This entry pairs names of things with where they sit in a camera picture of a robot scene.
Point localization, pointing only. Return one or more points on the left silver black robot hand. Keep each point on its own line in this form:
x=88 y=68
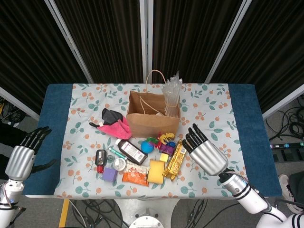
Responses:
x=20 y=162

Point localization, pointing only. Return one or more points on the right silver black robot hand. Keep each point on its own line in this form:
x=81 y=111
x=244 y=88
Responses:
x=209 y=158

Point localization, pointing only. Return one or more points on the gold snack packet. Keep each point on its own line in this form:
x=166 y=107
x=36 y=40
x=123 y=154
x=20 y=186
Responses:
x=175 y=161

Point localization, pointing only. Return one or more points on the bundle of clear straws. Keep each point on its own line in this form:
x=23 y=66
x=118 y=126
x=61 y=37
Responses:
x=172 y=99

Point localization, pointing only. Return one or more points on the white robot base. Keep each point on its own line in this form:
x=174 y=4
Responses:
x=147 y=222

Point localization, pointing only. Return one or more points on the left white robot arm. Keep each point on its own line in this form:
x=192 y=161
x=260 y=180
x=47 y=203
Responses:
x=6 y=206

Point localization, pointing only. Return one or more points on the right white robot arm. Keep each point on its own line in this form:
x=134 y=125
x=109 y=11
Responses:
x=249 y=197

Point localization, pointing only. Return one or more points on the brown paper bag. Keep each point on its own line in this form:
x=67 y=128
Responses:
x=152 y=128

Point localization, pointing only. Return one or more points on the black trouser leg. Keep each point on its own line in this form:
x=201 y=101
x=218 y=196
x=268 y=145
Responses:
x=9 y=137

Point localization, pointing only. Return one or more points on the blue toy brick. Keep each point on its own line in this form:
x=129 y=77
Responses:
x=172 y=144

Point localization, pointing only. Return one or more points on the small yellow cube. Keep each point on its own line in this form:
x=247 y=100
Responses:
x=164 y=157

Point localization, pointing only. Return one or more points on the floral print tablecloth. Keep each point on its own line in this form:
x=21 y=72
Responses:
x=213 y=107

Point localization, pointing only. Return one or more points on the red feather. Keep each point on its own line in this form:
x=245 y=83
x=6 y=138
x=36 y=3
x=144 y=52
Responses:
x=161 y=139

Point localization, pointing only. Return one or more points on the yellow sponge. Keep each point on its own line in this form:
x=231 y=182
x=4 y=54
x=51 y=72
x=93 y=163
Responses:
x=156 y=172

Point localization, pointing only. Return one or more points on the blue table cover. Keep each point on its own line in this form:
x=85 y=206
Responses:
x=54 y=118

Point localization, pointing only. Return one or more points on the green plastic feather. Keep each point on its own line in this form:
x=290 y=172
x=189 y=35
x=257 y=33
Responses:
x=152 y=140

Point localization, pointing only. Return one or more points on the blue ball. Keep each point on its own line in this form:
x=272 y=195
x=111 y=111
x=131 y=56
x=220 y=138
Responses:
x=146 y=147

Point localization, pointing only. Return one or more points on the orange snack packet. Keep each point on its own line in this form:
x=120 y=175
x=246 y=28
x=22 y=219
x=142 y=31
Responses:
x=135 y=178

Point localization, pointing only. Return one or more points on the brown bottle with white cap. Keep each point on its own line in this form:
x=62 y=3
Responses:
x=130 y=152

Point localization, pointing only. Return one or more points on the black power strip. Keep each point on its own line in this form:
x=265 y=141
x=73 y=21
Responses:
x=287 y=145

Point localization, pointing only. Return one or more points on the black bottle with red cap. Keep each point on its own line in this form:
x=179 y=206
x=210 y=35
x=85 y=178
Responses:
x=100 y=157

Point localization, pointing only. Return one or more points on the white and pink sneaker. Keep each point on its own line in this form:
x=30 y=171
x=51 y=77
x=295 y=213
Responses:
x=287 y=190

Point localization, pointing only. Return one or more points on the small dark clear box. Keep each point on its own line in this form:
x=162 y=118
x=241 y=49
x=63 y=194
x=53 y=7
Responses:
x=110 y=158

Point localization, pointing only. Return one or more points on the purple foam cube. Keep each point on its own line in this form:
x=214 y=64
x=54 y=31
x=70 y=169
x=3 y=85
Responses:
x=109 y=174

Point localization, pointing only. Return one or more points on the dark trouser leg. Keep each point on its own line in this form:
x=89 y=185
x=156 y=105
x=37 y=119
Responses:
x=298 y=183

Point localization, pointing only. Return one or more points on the pink cloth with black trim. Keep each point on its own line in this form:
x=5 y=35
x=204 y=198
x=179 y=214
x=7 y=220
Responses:
x=118 y=130

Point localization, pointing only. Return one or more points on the black partition screen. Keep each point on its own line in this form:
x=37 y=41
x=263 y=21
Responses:
x=28 y=47
x=190 y=35
x=107 y=35
x=273 y=47

